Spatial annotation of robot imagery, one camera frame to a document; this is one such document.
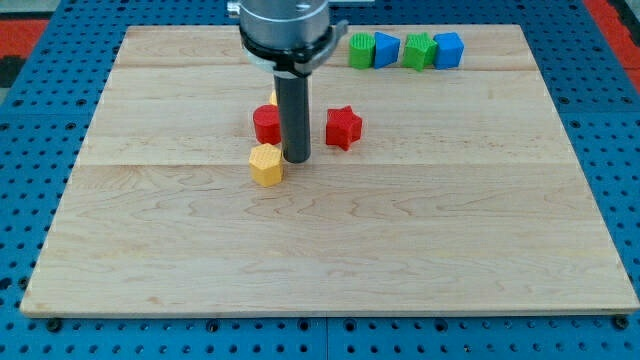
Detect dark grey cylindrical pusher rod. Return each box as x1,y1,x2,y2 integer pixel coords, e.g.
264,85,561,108
274,77,311,163

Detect yellow hexagon block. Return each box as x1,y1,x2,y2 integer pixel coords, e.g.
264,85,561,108
249,143,283,187

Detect red circle block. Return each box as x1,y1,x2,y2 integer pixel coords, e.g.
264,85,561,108
252,104,281,145

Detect green circle block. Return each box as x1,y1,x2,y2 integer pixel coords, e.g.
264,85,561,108
348,32,376,69

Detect yellow block behind rod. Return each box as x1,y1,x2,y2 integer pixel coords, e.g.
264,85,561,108
269,90,278,106

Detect red star block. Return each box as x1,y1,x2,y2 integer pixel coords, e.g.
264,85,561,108
325,105,363,151

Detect blue triangle block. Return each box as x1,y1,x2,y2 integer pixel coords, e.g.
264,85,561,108
374,32,401,69

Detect green star block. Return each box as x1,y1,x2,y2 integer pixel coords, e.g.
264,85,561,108
402,32,438,71

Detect blue cube block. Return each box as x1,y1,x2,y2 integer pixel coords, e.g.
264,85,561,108
433,32,464,69

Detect light wooden board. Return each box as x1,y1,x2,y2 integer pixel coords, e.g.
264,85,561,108
20,25,639,318

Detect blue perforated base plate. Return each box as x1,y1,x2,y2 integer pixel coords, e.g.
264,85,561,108
1,0,639,359

